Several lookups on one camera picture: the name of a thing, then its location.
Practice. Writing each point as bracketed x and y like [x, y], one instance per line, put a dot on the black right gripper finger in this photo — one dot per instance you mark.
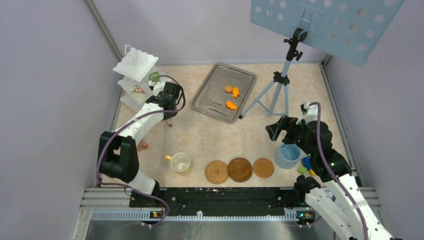
[274, 130]
[285, 122]

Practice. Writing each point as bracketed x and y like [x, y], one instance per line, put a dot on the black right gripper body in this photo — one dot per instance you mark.
[296, 135]

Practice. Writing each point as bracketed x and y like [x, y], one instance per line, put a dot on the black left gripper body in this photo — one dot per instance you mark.
[170, 115]

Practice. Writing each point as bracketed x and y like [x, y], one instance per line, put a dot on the green swirl roll cake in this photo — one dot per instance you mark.
[154, 77]

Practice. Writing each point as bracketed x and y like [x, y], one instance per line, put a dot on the white strawberry cake slice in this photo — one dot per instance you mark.
[137, 91]

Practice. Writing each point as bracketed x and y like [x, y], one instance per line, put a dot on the orange fish pastry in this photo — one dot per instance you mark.
[231, 105]
[235, 92]

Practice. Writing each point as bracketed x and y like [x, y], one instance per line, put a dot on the round brown cookie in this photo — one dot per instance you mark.
[228, 89]

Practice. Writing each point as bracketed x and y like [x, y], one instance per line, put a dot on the pink cat-paw tongs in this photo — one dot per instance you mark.
[169, 123]

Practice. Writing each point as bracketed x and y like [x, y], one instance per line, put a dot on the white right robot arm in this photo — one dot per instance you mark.
[347, 211]

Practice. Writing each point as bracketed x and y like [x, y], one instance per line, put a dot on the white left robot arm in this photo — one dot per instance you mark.
[118, 154]

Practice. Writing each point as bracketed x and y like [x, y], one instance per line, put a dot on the light blue mug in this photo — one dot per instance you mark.
[287, 156]

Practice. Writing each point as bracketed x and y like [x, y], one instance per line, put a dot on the light blue tripod stand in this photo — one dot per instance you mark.
[281, 78]

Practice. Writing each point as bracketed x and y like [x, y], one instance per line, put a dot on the green toy cube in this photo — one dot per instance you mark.
[302, 170]

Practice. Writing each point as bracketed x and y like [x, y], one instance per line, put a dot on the yellow toy cube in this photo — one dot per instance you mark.
[311, 172]

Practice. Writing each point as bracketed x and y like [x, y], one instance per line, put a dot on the light wooden round coaster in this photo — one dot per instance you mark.
[263, 168]

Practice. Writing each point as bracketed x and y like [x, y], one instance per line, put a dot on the white three-tier dessert stand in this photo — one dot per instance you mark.
[136, 66]

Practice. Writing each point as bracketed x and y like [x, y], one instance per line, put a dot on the dark wooden round coaster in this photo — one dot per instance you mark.
[240, 169]

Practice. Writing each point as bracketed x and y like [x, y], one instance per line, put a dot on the pink mug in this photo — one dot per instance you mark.
[141, 146]

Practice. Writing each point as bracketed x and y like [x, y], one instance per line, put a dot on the metal serving tray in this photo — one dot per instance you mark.
[210, 99]

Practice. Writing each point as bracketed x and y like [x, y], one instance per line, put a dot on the yellow transparent cup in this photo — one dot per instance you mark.
[180, 162]

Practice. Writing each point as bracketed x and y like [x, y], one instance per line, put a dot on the woven rattan coaster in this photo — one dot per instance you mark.
[216, 172]

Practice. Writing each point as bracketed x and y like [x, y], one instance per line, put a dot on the light blue perforated board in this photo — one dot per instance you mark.
[347, 29]

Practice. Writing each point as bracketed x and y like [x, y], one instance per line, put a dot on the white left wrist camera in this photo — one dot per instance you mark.
[156, 87]

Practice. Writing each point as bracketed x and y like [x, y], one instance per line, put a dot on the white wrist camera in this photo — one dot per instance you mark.
[309, 113]
[156, 87]

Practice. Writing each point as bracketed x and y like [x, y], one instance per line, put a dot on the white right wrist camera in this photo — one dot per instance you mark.
[309, 113]

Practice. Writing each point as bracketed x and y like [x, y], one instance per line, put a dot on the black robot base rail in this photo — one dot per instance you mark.
[221, 201]

